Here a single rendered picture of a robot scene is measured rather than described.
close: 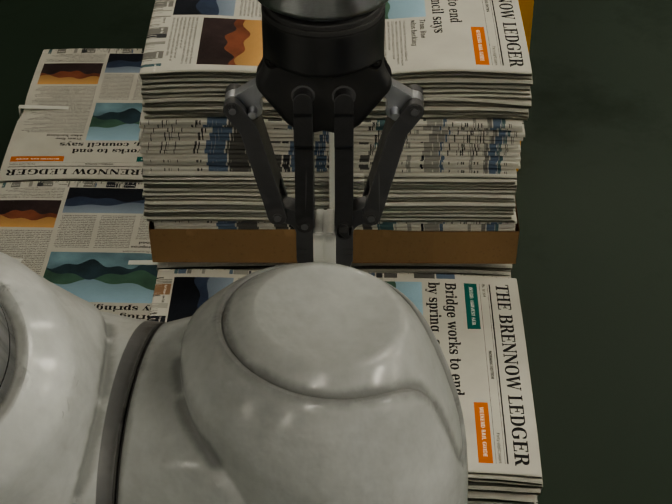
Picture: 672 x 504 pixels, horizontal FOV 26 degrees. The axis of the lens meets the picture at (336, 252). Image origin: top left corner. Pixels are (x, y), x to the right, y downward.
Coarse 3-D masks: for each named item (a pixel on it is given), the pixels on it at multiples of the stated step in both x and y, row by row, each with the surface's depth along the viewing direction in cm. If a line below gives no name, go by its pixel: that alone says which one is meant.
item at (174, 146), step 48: (192, 0) 148; (240, 0) 148; (144, 48) 140; (192, 48) 140; (240, 48) 140; (144, 96) 139; (192, 96) 139; (144, 144) 142; (192, 144) 142; (240, 144) 142; (288, 144) 142; (144, 192) 145; (192, 192) 145; (240, 192) 145; (288, 192) 145
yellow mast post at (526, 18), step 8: (520, 0) 288; (528, 0) 288; (520, 8) 289; (528, 8) 289; (528, 16) 290; (528, 24) 291; (528, 32) 292; (528, 40) 293; (528, 48) 294; (520, 144) 308
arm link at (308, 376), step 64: (192, 320) 78; (256, 320) 74; (320, 320) 75; (384, 320) 75; (192, 384) 75; (256, 384) 72; (320, 384) 72; (384, 384) 73; (448, 384) 79; (128, 448) 76; (192, 448) 75; (256, 448) 73; (320, 448) 72; (384, 448) 73; (448, 448) 77
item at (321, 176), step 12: (324, 132) 141; (360, 132) 141; (324, 144) 142; (360, 144) 142; (324, 156) 143; (360, 156) 142; (324, 168) 143; (360, 168) 143; (324, 180) 144; (360, 180) 144; (324, 192) 145; (360, 192) 145; (324, 204) 145; (360, 228) 148
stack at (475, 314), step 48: (192, 288) 148; (432, 288) 148; (480, 288) 148; (480, 336) 142; (480, 384) 137; (528, 384) 137; (480, 432) 132; (528, 432) 132; (480, 480) 128; (528, 480) 128
